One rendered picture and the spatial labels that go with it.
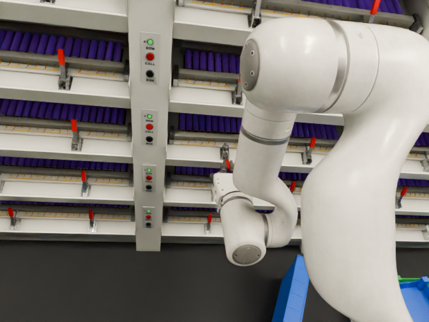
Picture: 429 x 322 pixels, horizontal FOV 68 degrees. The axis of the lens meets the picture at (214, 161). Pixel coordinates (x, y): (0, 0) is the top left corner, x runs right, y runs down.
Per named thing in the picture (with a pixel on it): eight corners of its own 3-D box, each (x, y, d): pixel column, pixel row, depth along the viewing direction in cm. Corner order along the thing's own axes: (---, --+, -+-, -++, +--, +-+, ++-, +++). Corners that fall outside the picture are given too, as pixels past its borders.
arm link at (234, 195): (216, 223, 79) (214, 214, 82) (250, 224, 80) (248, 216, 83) (221, 197, 75) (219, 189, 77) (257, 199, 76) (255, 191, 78)
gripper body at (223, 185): (213, 216, 81) (210, 188, 90) (253, 217, 82) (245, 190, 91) (218, 193, 76) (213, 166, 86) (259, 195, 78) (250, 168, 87)
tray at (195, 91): (374, 128, 95) (406, 99, 83) (168, 112, 86) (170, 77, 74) (359, 75, 104) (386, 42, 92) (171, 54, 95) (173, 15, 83)
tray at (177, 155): (345, 175, 108) (361, 163, 100) (165, 165, 99) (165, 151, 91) (335, 124, 117) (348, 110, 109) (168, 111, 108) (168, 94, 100)
